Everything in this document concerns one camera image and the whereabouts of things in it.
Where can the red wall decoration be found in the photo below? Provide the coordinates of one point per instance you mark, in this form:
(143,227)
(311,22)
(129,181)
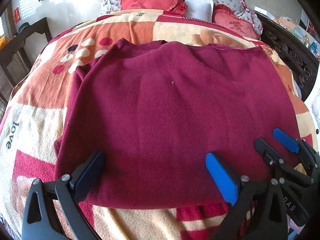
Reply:
(17,16)

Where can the orange patterned love blanket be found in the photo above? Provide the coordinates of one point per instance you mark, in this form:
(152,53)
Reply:
(35,118)

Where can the left red heart pillow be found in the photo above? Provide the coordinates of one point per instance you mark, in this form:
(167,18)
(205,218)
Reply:
(175,6)

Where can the white pillow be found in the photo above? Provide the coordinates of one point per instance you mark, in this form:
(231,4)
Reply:
(200,9)

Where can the black hat on table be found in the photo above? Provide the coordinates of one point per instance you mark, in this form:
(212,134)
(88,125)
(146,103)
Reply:
(22,27)

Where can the orange basket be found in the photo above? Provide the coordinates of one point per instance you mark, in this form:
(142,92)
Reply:
(3,41)

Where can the right red heart pillow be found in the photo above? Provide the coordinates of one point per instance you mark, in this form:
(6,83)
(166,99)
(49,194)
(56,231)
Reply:
(224,16)

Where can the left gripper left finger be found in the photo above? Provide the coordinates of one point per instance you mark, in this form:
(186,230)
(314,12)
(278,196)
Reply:
(40,219)

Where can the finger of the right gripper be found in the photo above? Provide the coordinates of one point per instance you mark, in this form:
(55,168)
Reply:
(308,156)
(280,169)

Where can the red heart pillow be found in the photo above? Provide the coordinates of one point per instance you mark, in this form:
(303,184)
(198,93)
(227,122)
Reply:
(175,6)
(224,16)

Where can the dark wooden side table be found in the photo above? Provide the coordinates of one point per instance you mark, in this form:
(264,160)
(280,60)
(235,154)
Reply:
(15,47)

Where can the maroon long-sleeve sweater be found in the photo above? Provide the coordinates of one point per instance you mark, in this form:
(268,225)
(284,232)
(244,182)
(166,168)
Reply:
(157,109)

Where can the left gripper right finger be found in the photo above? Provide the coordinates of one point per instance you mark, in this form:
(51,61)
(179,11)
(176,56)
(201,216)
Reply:
(257,209)

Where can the dark carved wooden headboard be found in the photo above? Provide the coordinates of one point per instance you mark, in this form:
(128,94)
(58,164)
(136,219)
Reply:
(293,52)

